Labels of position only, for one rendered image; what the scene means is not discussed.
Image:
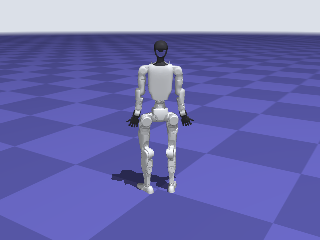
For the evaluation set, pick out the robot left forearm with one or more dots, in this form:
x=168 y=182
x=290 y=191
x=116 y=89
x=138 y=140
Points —
x=139 y=102

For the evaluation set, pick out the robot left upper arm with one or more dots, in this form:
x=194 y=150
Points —
x=143 y=70

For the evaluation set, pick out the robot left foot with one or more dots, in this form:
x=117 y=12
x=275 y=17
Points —
x=148 y=189

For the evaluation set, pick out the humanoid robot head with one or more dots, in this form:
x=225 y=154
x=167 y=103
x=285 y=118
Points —
x=161 y=46

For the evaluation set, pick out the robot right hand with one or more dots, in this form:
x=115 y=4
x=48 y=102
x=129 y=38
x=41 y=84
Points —
x=185 y=119

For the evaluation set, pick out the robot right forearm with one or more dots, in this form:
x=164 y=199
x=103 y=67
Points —
x=181 y=102

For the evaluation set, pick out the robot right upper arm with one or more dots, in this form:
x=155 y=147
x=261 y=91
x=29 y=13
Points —
x=177 y=70

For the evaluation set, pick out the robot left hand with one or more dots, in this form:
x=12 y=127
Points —
x=134 y=120

